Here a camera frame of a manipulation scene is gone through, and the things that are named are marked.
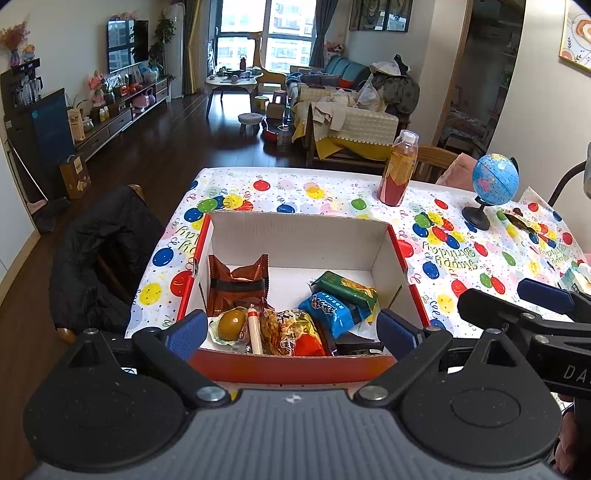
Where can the green cracker packet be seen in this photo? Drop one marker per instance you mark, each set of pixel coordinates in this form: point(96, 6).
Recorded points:
point(346, 286)

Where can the blue snack packet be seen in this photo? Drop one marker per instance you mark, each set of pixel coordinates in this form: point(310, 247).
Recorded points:
point(332, 311)

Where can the sofa with cream cover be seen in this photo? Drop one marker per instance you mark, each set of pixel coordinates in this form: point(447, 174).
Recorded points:
point(360, 127)

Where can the wooden dining chair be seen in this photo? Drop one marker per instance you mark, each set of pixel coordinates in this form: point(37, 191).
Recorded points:
point(434, 159)

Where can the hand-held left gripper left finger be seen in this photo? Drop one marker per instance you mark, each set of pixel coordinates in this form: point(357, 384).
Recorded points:
point(190, 332)

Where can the pink cloth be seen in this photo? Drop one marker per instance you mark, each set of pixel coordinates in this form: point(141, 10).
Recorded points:
point(459, 170)

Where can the grey window curtain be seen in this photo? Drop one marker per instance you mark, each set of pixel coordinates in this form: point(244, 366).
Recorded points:
point(323, 32)
point(194, 46)

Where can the brown open snack packet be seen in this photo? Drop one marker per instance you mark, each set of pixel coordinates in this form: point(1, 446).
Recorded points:
point(517, 220)

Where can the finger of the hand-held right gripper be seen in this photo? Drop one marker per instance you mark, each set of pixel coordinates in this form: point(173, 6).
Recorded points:
point(547, 293)
point(489, 309)

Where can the wooden chair under jacket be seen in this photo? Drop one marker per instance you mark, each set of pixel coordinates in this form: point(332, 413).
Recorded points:
point(67, 334)

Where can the dark framed wall picture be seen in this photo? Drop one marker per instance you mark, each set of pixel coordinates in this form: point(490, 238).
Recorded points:
point(367, 14)
point(399, 14)

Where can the silver desk lamp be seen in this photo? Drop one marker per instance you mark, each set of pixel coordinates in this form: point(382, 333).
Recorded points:
point(588, 170)

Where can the white standing air conditioner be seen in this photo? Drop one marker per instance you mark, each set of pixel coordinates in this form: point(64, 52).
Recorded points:
point(174, 50)

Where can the dark snack packet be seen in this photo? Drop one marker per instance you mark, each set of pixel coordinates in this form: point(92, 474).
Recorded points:
point(360, 344)

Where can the vase with dried flowers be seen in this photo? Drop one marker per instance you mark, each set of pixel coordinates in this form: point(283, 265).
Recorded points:
point(14, 41)

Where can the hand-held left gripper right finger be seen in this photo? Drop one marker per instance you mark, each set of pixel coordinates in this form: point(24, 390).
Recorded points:
point(397, 334)

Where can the red and gold peanut packet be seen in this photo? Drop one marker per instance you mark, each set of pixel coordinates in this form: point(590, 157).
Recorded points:
point(291, 332)

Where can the clear water bottle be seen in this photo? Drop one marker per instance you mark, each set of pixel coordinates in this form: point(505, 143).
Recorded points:
point(284, 138)

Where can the brown paper bag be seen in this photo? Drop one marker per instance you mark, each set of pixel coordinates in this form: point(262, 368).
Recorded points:
point(74, 177)

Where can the black jacket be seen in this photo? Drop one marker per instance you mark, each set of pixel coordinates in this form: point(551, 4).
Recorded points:
point(101, 249)

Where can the small round stool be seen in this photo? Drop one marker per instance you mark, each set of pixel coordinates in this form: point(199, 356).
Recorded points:
point(249, 117)

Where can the gold framed cartoon picture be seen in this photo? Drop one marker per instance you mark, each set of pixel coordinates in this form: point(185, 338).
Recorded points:
point(577, 37)

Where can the balloon print tablecloth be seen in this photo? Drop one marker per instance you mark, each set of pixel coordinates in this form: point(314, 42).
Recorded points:
point(323, 194)

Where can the large window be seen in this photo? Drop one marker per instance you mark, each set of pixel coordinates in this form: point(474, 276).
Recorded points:
point(286, 46)

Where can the green potted plant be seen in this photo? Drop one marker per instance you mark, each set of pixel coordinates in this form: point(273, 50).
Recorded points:
point(161, 34)

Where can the pile of clothes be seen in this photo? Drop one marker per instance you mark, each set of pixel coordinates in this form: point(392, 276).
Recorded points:
point(392, 85)

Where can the flat screen television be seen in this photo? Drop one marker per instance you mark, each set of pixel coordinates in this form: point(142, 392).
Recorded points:
point(127, 46)

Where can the low television cabinet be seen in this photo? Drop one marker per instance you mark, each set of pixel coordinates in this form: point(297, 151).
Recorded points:
point(115, 122)

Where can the blue desk globe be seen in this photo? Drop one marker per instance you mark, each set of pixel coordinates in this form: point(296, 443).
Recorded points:
point(494, 177)

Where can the teal sofa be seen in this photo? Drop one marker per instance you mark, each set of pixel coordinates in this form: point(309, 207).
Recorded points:
point(346, 71)

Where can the amber tea bottle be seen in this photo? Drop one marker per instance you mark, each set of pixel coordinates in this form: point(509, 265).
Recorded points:
point(397, 175)

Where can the sausage stick with red band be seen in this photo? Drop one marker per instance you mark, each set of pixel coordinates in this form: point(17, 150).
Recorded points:
point(255, 330)

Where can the round coffee table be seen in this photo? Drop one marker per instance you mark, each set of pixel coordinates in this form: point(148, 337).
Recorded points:
point(233, 79)

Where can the clear packet with brown egg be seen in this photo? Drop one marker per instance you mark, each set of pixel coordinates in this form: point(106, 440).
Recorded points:
point(231, 325)

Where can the small pink stool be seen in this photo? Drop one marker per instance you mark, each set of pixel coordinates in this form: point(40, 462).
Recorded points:
point(279, 98)

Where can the red-brown foil snack packet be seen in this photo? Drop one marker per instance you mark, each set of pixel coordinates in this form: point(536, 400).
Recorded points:
point(235, 288)

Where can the dark tall cabinet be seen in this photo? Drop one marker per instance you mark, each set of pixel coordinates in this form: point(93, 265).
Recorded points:
point(46, 134)

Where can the red cardboard box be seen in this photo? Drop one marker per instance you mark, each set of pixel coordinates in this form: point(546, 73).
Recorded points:
point(295, 240)

